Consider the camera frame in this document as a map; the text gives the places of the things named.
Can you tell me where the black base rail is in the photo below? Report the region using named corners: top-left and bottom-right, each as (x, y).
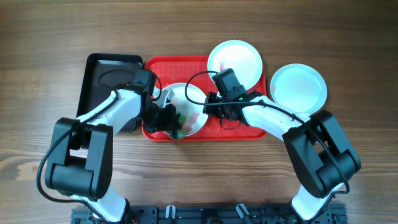
top-left (70, 203), bottom-right (348, 224)

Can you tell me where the red plastic tray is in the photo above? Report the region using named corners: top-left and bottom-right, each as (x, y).
top-left (142, 55), bottom-right (267, 142)

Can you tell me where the white plate with stain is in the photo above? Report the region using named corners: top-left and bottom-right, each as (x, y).
top-left (163, 83), bottom-right (208, 138)

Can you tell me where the right black cable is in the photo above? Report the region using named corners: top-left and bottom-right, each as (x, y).
top-left (183, 70), bottom-right (351, 218)

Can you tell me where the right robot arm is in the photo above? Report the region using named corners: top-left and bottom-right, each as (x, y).
top-left (203, 91), bottom-right (361, 223)

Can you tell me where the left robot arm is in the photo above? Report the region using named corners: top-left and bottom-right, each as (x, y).
top-left (37, 86), bottom-right (181, 223)

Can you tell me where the light blue plate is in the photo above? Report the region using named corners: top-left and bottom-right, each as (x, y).
top-left (207, 40), bottom-right (263, 90)
top-left (270, 63), bottom-right (328, 114)

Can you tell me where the green yellow sponge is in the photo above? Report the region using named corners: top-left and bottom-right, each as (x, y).
top-left (170, 114), bottom-right (187, 140)

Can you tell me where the left black cable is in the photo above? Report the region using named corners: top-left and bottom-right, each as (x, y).
top-left (35, 68), bottom-right (163, 224)

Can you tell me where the light blue plate top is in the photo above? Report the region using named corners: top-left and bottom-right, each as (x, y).
top-left (207, 40), bottom-right (263, 90)

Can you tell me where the black cable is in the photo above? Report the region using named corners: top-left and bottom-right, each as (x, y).
top-left (35, 68), bottom-right (163, 224)
top-left (183, 70), bottom-right (351, 218)

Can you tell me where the black plastic tray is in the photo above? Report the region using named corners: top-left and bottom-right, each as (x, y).
top-left (76, 53), bottom-right (142, 133)

